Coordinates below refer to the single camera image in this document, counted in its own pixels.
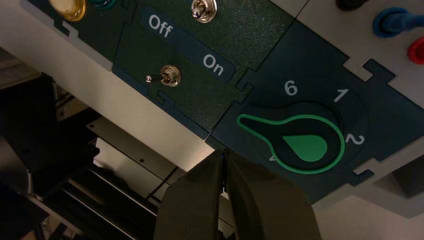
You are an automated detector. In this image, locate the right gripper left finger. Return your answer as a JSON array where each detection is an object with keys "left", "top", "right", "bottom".
[{"left": 153, "top": 150, "right": 223, "bottom": 240}]

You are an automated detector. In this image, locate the teal grey puzzle task board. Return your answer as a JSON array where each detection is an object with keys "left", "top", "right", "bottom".
[{"left": 19, "top": 0, "right": 424, "bottom": 220}]

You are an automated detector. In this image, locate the black banana plug with cable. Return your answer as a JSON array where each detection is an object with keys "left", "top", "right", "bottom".
[{"left": 335, "top": 0, "right": 370, "bottom": 11}]

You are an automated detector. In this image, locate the yellow push button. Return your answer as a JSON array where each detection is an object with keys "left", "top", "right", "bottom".
[{"left": 49, "top": 0, "right": 87, "bottom": 22}]

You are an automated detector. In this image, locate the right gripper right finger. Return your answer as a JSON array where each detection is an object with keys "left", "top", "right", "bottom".
[{"left": 224, "top": 150, "right": 322, "bottom": 240}]

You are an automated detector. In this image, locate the metal toggle switch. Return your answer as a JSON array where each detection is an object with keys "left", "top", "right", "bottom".
[
  {"left": 145, "top": 64, "right": 182, "bottom": 88},
  {"left": 191, "top": 0, "right": 219, "bottom": 24}
]

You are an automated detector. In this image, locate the red banana plug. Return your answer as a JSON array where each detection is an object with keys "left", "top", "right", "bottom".
[{"left": 407, "top": 36, "right": 424, "bottom": 65}]

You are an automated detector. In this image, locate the black green rotary knob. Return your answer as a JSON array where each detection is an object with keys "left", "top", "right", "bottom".
[{"left": 235, "top": 101, "right": 347, "bottom": 176}]

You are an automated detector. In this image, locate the grey metal plate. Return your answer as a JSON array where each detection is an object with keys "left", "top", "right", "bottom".
[{"left": 86, "top": 116, "right": 186, "bottom": 181}]

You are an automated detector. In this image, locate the teal push button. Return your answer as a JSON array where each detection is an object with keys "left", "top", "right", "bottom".
[{"left": 87, "top": 0, "right": 117, "bottom": 9}]

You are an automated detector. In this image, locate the blue banana plug with cable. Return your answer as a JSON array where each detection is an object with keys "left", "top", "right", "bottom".
[{"left": 372, "top": 7, "right": 424, "bottom": 38}]

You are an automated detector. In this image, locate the black equipment frame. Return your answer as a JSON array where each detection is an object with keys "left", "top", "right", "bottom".
[{"left": 0, "top": 72, "right": 160, "bottom": 240}]

